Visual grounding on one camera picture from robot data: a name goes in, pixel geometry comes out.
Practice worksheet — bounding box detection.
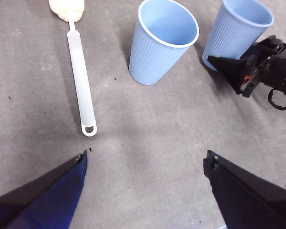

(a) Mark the sponge cup brush grey handle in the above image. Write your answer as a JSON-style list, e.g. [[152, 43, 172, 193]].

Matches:
[[48, 0, 98, 137]]

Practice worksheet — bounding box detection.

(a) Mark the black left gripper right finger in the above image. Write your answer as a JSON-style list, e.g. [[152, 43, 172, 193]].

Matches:
[[203, 149, 286, 229]]

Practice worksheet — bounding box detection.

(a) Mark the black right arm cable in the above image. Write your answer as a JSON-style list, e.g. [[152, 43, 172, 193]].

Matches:
[[267, 87, 286, 115]]

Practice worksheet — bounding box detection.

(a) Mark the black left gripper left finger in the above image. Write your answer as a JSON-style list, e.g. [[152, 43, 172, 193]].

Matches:
[[0, 149, 88, 229]]

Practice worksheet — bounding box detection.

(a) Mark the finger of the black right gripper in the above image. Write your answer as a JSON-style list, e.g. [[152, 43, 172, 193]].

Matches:
[[207, 53, 254, 94]]

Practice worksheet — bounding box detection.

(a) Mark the blue ribbed plastic cup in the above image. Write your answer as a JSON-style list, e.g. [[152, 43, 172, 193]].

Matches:
[[128, 0, 200, 86], [202, 0, 275, 72]]

